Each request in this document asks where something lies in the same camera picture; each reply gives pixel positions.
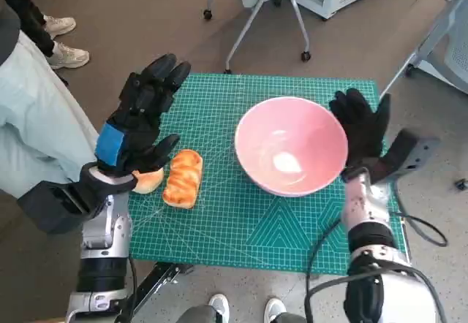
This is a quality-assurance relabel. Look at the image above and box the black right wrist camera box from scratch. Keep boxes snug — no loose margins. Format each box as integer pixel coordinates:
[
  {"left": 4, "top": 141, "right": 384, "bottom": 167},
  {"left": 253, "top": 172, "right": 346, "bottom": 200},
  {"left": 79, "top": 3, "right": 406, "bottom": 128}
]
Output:
[{"left": 369, "top": 129, "right": 442, "bottom": 185}]

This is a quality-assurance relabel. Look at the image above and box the pink bowl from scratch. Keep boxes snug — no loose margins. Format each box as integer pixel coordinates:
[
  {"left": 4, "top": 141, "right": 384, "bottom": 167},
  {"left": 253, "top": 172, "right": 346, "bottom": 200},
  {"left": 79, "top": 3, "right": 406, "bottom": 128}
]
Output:
[{"left": 234, "top": 96, "right": 349, "bottom": 197}]

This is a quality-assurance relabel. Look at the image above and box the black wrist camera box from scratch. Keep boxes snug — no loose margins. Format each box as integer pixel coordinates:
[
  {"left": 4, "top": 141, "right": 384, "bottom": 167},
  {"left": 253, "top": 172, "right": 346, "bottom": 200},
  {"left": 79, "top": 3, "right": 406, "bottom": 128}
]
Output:
[
  {"left": 369, "top": 129, "right": 442, "bottom": 185},
  {"left": 16, "top": 180, "right": 93, "bottom": 235}
]

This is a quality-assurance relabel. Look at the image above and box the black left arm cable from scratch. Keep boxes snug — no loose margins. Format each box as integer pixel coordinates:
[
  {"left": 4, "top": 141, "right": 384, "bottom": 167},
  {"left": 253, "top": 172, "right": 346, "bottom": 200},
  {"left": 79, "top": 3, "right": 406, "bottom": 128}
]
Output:
[{"left": 127, "top": 256, "right": 139, "bottom": 304}]

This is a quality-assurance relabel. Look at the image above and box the person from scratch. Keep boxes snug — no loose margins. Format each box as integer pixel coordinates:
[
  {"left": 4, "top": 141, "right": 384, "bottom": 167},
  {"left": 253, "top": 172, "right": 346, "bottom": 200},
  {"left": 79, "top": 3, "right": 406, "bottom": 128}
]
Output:
[
  {"left": 175, "top": 292, "right": 309, "bottom": 323},
  {"left": 0, "top": 0, "right": 91, "bottom": 70},
  {"left": 0, "top": 4, "right": 102, "bottom": 197}
]

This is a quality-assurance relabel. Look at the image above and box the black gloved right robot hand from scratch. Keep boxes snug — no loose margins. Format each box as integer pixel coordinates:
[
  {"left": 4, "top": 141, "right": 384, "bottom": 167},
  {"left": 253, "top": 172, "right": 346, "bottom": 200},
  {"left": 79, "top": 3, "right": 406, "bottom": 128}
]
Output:
[{"left": 328, "top": 88, "right": 392, "bottom": 171}]

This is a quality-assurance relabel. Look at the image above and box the black table bracket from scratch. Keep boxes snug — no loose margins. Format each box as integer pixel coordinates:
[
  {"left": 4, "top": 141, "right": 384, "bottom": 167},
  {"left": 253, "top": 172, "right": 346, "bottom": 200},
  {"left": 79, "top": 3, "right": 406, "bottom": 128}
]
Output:
[{"left": 116, "top": 262, "right": 195, "bottom": 323}]

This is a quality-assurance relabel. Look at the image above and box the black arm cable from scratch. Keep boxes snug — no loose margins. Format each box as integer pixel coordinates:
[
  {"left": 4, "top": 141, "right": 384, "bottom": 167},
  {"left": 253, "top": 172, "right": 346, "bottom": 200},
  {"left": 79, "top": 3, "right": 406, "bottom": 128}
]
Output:
[
  {"left": 304, "top": 216, "right": 436, "bottom": 323},
  {"left": 127, "top": 256, "right": 139, "bottom": 304}
]

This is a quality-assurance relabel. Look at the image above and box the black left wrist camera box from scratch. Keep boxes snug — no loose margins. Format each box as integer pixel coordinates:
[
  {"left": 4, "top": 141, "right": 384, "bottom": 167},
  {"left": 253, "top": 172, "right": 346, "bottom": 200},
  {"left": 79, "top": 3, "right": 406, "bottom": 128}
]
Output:
[{"left": 16, "top": 180, "right": 93, "bottom": 235}]

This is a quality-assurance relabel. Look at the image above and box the green cutting mat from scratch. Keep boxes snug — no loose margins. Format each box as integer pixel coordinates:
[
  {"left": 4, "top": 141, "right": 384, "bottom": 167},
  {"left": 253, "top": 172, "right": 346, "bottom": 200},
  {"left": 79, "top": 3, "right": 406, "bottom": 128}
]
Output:
[{"left": 126, "top": 72, "right": 408, "bottom": 276}]

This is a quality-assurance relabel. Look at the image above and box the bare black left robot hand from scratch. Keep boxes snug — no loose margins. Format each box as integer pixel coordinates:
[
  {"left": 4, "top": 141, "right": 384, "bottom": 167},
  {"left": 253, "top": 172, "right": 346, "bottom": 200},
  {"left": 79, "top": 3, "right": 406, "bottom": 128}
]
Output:
[{"left": 94, "top": 54, "right": 192, "bottom": 178}]

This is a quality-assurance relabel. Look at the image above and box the round pale bread bun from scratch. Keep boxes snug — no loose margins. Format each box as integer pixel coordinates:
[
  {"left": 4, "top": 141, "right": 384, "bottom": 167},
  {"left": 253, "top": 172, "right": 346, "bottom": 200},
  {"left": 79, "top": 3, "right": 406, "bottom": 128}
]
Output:
[{"left": 130, "top": 167, "right": 165, "bottom": 195}]

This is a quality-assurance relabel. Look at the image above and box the black right wrist loop cable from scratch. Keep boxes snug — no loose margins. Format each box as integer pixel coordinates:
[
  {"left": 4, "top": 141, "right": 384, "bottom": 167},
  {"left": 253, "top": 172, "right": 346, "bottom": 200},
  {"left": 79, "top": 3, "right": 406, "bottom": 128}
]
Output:
[{"left": 393, "top": 211, "right": 449, "bottom": 248}]

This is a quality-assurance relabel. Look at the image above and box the braided golden bread loaf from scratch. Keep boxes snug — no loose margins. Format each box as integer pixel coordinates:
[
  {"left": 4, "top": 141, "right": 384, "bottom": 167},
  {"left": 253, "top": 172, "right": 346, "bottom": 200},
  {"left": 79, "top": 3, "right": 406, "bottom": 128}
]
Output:
[{"left": 162, "top": 149, "right": 204, "bottom": 210}]

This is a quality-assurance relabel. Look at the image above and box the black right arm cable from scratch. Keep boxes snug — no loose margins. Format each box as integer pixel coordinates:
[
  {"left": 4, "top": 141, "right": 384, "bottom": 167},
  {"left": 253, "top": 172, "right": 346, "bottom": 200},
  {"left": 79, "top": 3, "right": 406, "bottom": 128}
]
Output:
[{"left": 304, "top": 216, "right": 436, "bottom": 323}]

